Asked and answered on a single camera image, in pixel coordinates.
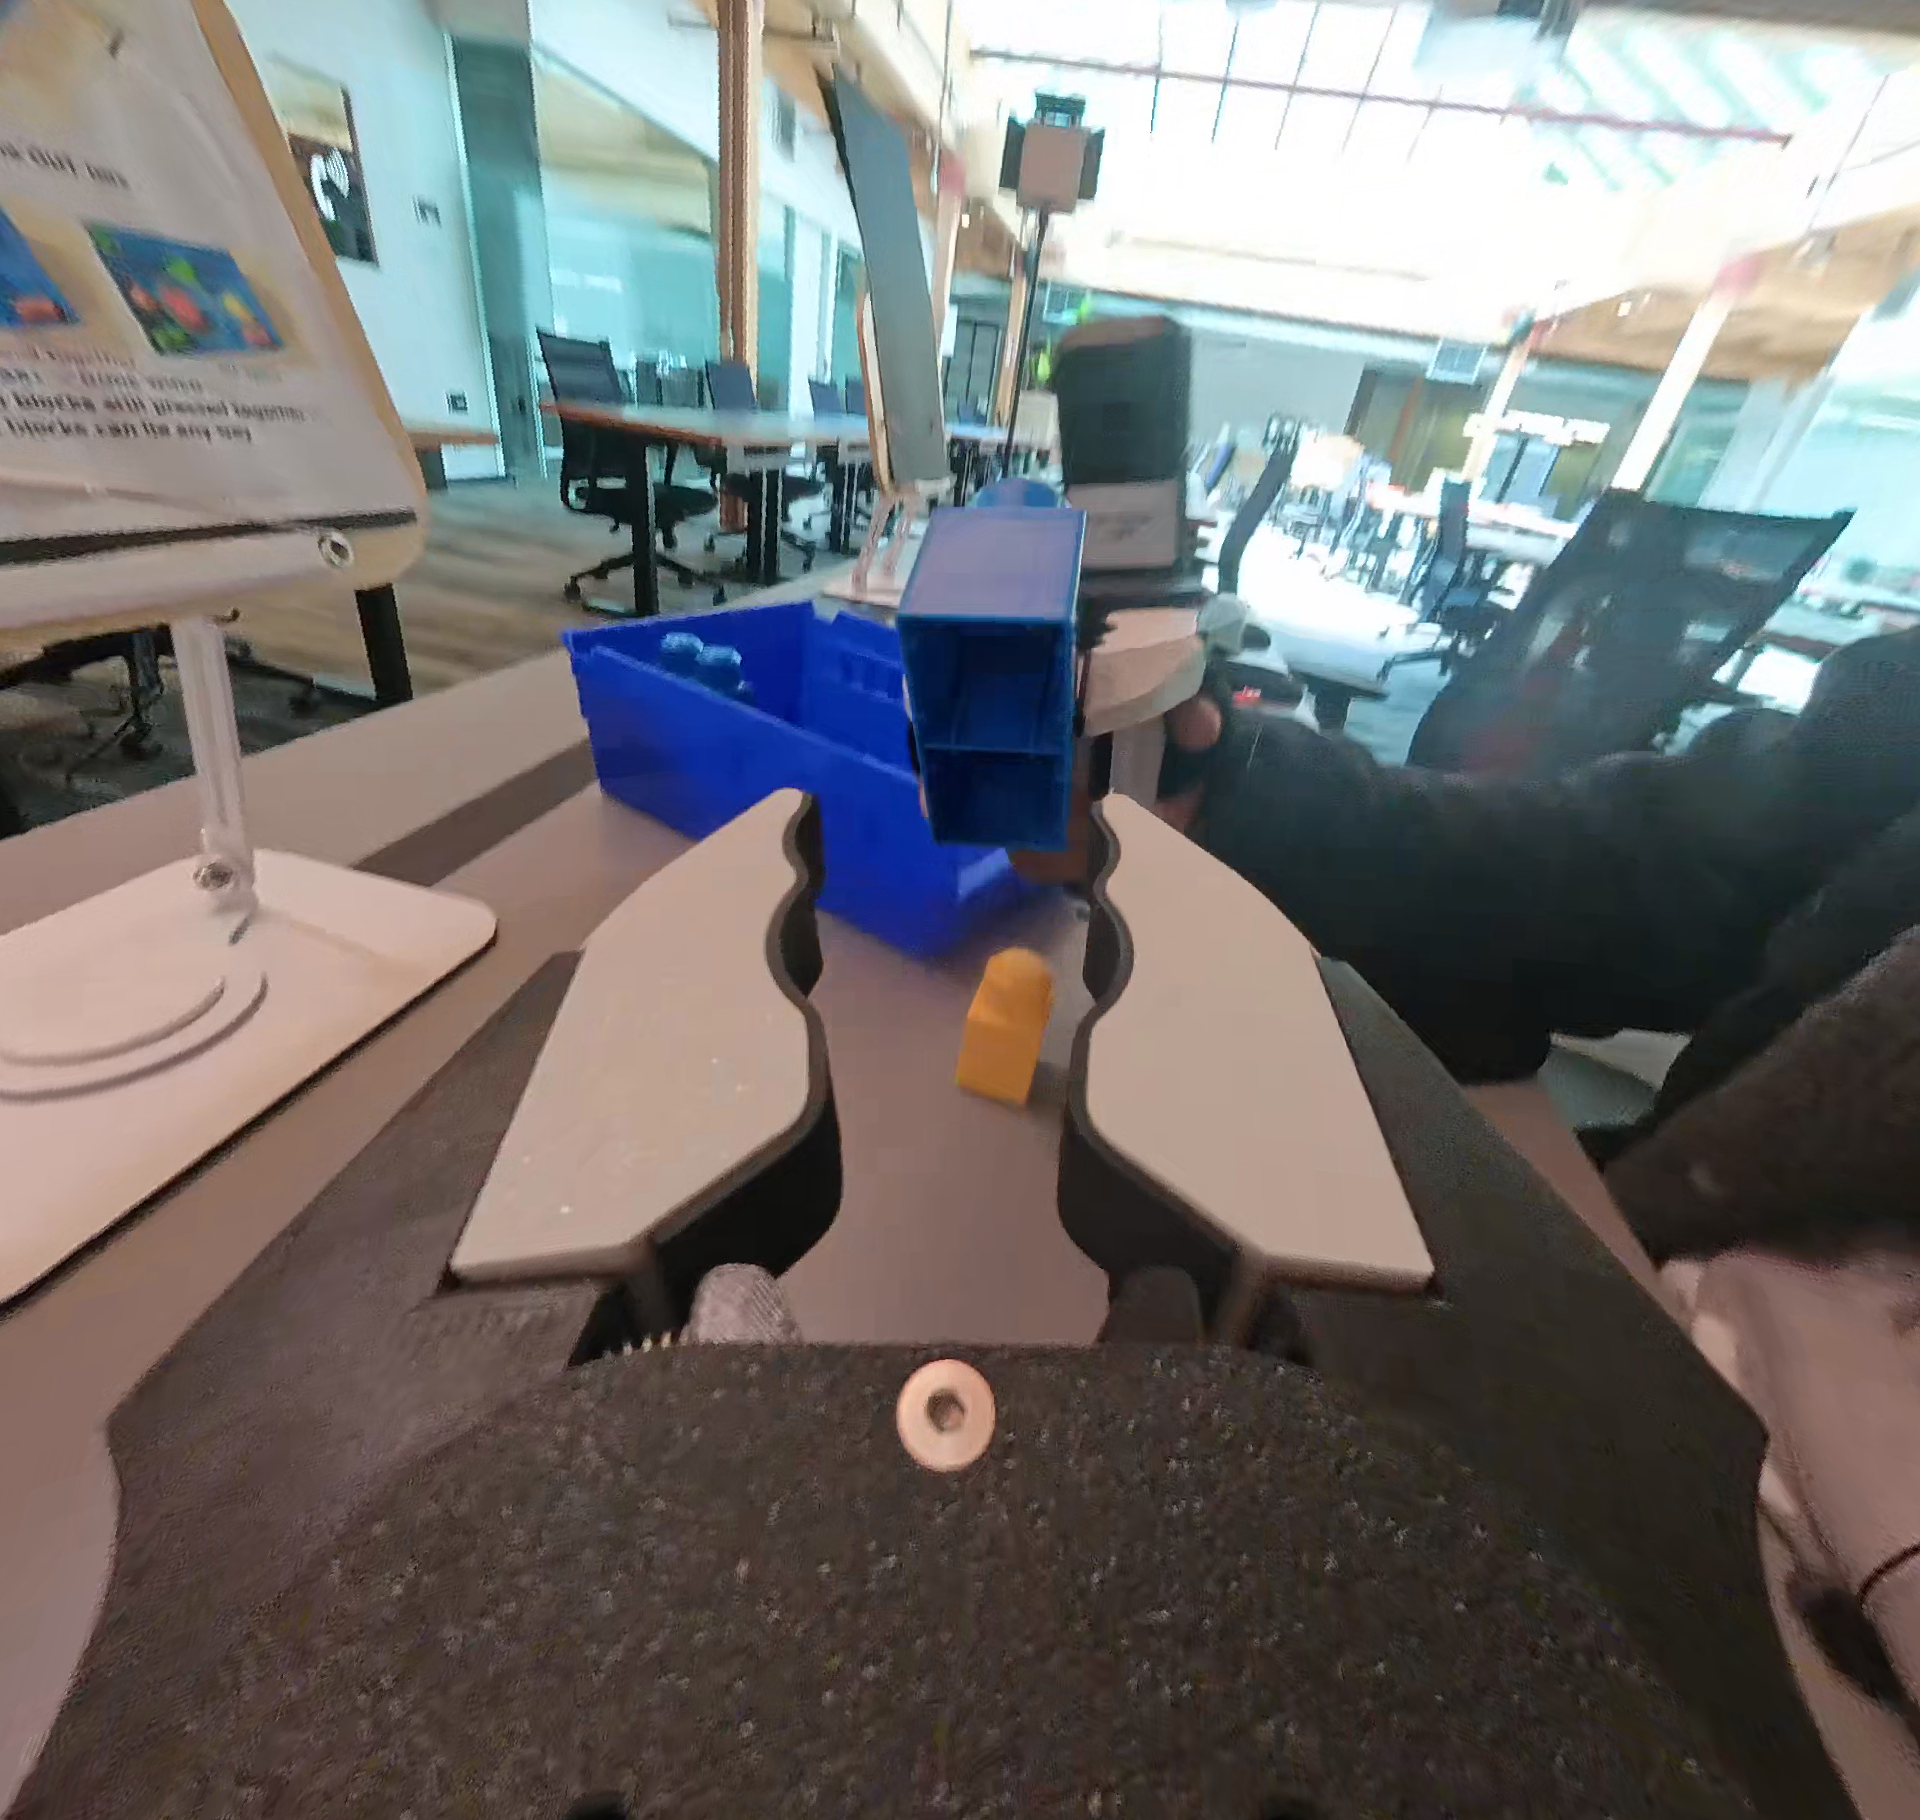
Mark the blue plastic bin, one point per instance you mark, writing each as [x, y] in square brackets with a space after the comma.
[721, 785]

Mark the studio light on stand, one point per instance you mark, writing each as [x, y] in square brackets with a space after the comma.
[1053, 162]

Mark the printed instruction sheet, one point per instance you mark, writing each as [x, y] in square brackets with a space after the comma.
[151, 351]

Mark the brown wooden desk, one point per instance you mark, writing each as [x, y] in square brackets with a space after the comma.
[451, 437]
[674, 419]

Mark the person's right forearm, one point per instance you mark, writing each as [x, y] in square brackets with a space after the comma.
[1500, 875]

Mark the black mesh office chair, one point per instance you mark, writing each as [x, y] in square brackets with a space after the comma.
[1620, 621]

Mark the dark door sign panel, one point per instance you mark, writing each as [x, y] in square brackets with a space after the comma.
[338, 185]

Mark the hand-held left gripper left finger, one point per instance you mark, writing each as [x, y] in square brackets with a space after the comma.
[661, 1100]

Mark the yellow mega block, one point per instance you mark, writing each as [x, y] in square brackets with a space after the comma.
[1002, 1033]

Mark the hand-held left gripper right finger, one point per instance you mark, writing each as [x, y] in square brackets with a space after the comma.
[1244, 1100]

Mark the dark fleece garment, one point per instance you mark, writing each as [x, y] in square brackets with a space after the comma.
[1784, 1100]

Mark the pale pink cloth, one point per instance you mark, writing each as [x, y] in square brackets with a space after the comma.
[1845, 1371]

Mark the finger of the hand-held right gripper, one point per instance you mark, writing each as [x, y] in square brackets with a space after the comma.
[1149, 659]

